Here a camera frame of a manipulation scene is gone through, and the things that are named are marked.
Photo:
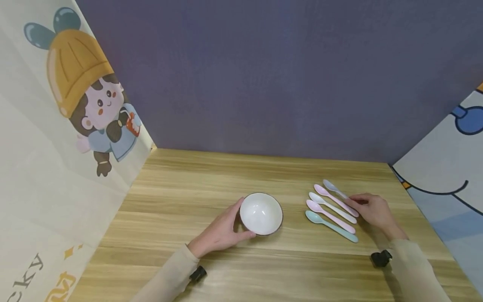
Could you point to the person's right hand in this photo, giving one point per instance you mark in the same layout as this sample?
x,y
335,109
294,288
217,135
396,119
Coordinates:
x,y
377,214

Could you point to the person's left hand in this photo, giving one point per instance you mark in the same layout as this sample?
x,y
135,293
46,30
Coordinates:
x,y
217,233

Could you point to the white bowl with dark rim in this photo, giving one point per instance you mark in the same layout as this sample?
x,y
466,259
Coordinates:
x,y
261,214

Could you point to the grey plastic spoon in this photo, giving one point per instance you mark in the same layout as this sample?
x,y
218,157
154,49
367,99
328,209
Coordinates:
x,y
329,185

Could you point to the person's right forearm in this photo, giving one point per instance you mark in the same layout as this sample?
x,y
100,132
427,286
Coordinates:
x,y
415,272

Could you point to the person's left forearm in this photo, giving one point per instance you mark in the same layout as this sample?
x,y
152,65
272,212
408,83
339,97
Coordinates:
x,y
166,279

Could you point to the black wrist band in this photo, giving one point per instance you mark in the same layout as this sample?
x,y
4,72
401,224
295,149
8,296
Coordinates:
x,y
197,274
380,258

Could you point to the pink plastic spoon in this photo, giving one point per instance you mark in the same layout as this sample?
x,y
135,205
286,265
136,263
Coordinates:
x,y
328,216
332,199

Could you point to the white plastic spoon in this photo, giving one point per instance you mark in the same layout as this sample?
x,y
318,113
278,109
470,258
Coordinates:
x,y
328,205

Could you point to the teal plastic spoon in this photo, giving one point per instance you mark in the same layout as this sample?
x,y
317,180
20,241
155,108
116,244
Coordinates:
x,y
328,225

